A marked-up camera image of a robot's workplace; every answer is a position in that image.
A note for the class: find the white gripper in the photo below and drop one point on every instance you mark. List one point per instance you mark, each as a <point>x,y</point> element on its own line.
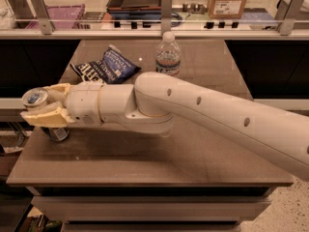
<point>84,102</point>

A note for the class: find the silver redbull can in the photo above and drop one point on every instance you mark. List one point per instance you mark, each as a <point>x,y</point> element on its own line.
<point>37,98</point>

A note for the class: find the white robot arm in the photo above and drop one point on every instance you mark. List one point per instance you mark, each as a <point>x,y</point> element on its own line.
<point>149,104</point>

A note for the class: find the blue kettle chips bag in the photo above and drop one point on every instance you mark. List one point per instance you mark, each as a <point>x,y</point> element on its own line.
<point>112,68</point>

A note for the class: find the purple plastic crate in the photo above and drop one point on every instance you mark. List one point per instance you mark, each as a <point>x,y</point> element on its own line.
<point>65,17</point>

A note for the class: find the grey table drawer base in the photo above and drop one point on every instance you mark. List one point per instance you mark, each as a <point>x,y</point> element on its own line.
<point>151,213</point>

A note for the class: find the clear plastic water bottle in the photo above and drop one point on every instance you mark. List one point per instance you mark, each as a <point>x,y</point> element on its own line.
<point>168,55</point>

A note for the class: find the cardboard box with label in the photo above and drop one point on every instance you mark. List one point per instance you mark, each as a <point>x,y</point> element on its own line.
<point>226,9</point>

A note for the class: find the left metal railing bracket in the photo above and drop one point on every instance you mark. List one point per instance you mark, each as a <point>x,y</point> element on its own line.
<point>42,16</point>

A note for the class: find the metal railing bracket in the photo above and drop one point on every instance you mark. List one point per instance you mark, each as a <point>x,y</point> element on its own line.
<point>166,10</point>
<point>42,16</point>
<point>287,13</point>

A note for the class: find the centre metal railing bracket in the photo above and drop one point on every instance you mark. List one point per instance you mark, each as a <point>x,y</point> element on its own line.
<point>166,10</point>

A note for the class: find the right metal railing bracket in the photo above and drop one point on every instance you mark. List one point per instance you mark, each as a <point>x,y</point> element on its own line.
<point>287,13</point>

